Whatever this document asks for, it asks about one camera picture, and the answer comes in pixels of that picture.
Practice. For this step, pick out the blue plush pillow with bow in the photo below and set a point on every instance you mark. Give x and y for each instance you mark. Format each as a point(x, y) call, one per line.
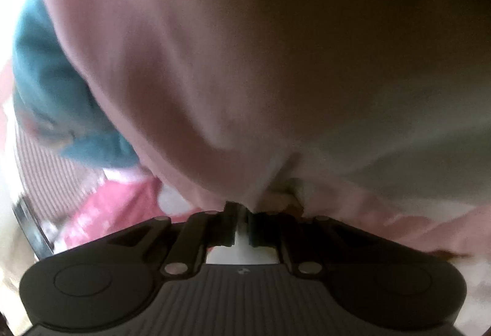
point(50, 90)

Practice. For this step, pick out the checked pillow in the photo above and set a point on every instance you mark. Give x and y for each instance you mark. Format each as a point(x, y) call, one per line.
point(50, 175)

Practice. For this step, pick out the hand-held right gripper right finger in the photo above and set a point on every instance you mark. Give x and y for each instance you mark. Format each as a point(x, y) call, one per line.
point(255, 234)

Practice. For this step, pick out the smartphone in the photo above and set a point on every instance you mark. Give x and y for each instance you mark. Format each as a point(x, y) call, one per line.
point(32, 228)

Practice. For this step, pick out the white sweatshirt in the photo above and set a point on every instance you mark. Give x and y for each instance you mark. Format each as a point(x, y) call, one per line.
point(268, 71)

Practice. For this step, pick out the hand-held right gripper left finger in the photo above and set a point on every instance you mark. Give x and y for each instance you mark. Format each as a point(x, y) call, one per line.
point(230, 228)

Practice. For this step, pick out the pink fleece blanket leaf print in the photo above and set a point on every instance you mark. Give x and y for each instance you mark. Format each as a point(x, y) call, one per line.
point(115, 205)

